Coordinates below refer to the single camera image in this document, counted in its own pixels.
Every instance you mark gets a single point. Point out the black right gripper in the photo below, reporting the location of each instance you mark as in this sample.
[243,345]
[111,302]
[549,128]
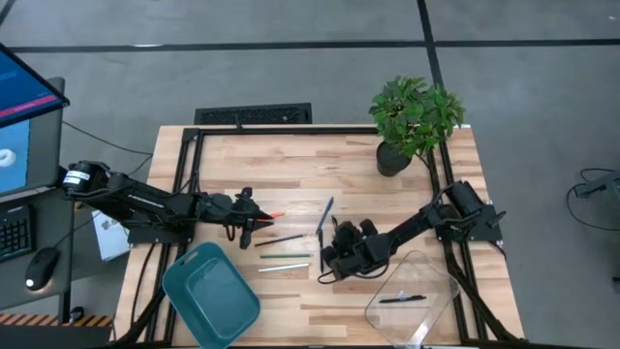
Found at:
[356,254]

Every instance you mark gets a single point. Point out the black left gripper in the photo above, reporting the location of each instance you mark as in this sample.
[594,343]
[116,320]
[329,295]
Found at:
[223,208]

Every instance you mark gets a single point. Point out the orange pencil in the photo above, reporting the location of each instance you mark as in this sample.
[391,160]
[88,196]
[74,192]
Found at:
[278,214]

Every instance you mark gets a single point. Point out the black pencil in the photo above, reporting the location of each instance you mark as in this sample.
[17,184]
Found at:
[281,240]

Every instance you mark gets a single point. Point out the black pen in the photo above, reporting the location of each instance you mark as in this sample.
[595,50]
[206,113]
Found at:
[402,299]
[321,257]

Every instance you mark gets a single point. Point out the green pencil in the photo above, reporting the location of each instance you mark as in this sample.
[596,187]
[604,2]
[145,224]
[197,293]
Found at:
[286,256]

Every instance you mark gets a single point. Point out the white pencil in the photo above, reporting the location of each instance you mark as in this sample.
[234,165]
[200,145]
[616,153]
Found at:
[283,267]

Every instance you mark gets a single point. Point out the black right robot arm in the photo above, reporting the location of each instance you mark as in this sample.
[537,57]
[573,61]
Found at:
[412,225]

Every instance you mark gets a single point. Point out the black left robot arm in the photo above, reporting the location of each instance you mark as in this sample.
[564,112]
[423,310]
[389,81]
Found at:
[145,201]

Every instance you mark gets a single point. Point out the clear plastic bin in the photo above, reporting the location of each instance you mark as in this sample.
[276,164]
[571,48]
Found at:
[436,281]

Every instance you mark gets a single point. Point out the teal plastic bin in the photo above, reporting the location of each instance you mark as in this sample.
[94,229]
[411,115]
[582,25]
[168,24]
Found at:
[218,300]

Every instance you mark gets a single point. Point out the black floor vent grille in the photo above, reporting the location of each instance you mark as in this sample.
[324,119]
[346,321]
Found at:
[252,115]

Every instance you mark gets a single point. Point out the green plant in black pot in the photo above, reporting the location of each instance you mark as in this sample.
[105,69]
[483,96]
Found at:
[412,116]

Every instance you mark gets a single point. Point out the white paper booklet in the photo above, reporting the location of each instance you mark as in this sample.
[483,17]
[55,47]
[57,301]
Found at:
[111,240]

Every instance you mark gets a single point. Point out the black caster wheel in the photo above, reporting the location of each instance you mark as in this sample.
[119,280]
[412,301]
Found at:
[77,315]

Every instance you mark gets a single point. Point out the black computer mouse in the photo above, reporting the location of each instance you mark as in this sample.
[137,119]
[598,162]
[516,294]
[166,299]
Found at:
[42,266]

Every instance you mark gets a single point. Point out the grey-framed light blue screen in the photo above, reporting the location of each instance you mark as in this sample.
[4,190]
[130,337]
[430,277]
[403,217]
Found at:
[46,145]

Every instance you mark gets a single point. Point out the black keyboard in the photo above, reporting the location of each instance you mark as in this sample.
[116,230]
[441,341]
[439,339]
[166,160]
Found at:
[14,235]

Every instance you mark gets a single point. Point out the grey floor stand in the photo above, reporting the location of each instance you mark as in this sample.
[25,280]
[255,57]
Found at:
[600,185]

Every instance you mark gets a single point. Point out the grey side desk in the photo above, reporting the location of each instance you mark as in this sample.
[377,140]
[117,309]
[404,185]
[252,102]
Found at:
[12,291]

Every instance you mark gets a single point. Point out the computer monitor dark blue screen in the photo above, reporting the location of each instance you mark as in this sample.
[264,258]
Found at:
[24,92]

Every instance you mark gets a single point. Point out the black aluminium table frame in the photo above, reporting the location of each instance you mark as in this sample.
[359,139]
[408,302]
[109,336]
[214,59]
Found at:
[290,130]

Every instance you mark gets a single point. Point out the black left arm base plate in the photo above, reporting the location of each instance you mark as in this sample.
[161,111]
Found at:
[160,237]

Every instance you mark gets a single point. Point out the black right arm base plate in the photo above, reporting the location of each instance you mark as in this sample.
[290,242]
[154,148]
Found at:
[486,232]

